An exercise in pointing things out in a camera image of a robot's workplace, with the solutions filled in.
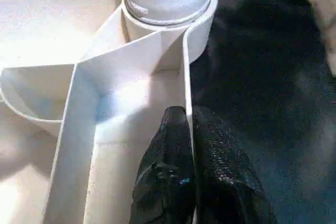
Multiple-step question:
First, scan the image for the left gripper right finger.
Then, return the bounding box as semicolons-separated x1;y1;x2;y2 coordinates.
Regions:
193;106;279;224

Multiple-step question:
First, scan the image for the white plastic upturned table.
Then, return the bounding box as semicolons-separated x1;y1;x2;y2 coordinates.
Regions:
0;0;336;224

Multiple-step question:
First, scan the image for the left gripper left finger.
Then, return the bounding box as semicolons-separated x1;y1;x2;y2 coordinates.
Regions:
131;105;196;224

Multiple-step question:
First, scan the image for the white plastic table top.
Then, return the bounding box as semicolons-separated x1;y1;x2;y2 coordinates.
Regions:
0;0;219;224

